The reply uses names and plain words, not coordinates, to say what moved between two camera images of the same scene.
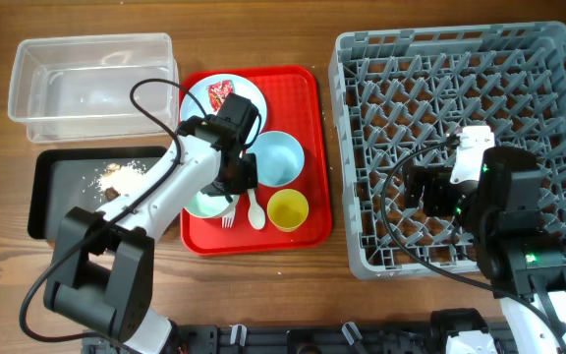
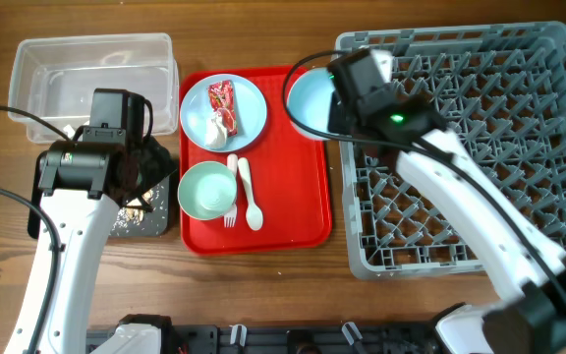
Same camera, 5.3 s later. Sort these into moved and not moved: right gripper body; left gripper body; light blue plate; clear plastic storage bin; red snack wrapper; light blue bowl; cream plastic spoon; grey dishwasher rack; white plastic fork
Moved: right gripper body; light blue bowl; left gripper body
Not moved: clear plastic storage bin; cream plastic spoon; light blue plate; red snack wrapper; grey dishwasher rack; white plastic fork
